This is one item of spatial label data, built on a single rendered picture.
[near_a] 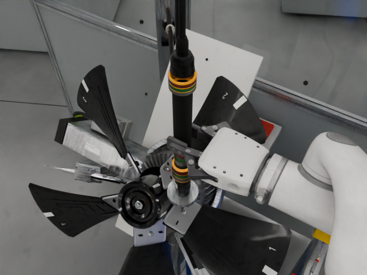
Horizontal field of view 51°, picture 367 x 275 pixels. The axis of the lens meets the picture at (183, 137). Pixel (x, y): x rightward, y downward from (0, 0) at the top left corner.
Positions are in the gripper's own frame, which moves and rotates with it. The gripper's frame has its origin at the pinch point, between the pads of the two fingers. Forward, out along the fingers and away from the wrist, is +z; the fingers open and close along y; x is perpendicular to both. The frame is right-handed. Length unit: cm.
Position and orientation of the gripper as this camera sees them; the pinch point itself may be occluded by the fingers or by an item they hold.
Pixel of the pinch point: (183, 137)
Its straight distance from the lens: 70.0
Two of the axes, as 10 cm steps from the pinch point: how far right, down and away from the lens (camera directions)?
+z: -8.6, -4.0, 3.1
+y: 5.1, -6.8, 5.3
